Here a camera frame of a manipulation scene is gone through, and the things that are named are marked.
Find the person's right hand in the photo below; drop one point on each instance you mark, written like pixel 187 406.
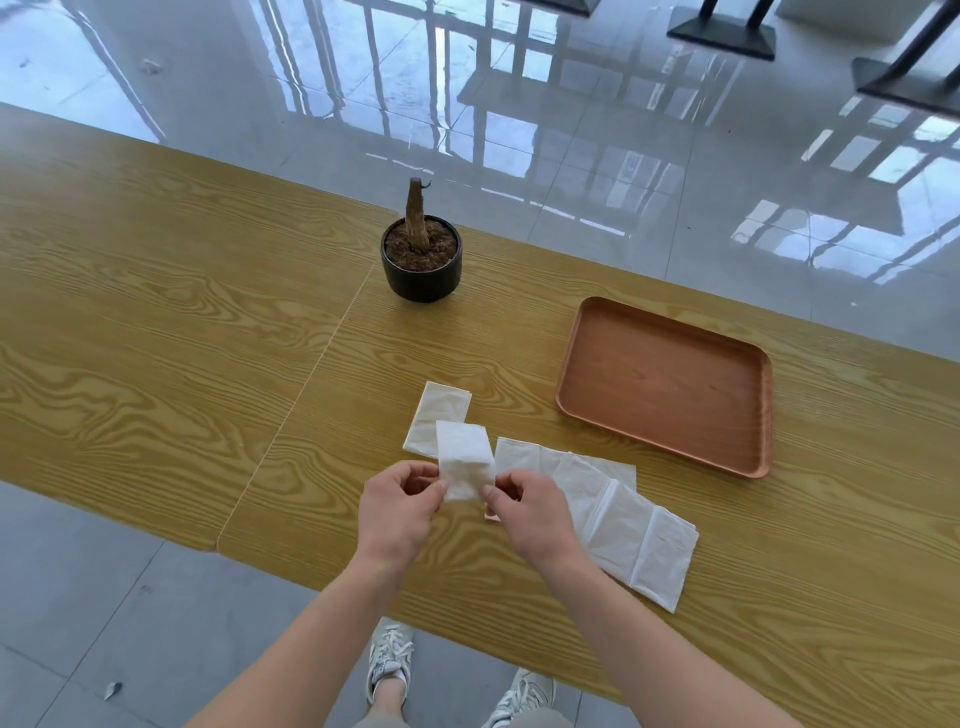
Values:
pixel 536 521

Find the person's left hand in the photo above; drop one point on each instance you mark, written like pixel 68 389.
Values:
pixel 388 514

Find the person's right thumb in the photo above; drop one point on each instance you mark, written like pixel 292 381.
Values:
pixel 497 501

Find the person's left thumb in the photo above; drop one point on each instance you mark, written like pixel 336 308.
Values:
pixel 422 469

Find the small white napkin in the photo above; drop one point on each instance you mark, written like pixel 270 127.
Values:
pixel 465 457

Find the person's right forearm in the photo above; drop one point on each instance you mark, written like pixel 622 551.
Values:
pixel 652 652

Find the person's left forearm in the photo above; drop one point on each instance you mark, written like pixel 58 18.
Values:
pixel 304 649

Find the flat white napkin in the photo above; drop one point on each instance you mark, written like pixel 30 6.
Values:
pixel 611 471
pixel 529 459

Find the long unfolded white napkin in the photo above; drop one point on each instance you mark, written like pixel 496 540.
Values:
pixel 641 536

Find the person's left white sneaker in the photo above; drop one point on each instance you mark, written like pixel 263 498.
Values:
pixel 388 652

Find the person's white sneaker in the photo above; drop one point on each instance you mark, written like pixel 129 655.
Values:
pixel 521 697
pixel 388 652

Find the black plant pot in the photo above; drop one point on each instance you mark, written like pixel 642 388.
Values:
pixel 420 277

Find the person's right white sneaker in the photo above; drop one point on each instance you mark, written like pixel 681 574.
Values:
pixel 521 697

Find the brown wooden tray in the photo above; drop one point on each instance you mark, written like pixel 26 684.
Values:
pixel 667 386

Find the person's right leg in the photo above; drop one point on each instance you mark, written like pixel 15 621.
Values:
pixel 546 718

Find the person's leg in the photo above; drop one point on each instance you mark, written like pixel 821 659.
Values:
pixel 546 718
pixel 388 705

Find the person's left leg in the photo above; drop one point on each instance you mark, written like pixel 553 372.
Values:
pixel 388 705

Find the brown plant stump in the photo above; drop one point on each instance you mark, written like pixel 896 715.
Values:
pixel 416 217

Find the small floor debris scrap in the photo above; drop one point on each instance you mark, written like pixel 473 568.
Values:
pixel 112 691

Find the black table base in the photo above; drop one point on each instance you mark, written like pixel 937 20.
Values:
pixel 566 6
pixel 911 79
pixel 724 34

